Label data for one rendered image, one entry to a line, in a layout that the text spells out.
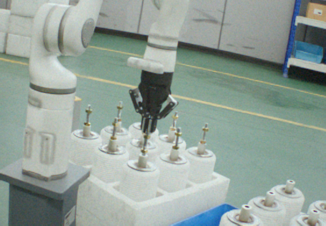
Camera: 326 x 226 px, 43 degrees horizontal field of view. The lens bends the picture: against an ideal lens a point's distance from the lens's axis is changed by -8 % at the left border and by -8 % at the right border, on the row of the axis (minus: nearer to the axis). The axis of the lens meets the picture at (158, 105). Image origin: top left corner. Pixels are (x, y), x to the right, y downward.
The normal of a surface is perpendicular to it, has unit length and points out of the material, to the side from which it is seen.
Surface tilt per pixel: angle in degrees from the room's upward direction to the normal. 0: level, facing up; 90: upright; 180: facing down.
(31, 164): 90
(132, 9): 90
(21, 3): 90
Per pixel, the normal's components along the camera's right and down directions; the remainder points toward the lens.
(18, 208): -0.26, 0.19
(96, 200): -0.69, 0.07
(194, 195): 0.71, 0.28
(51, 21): -0.18, -0.13
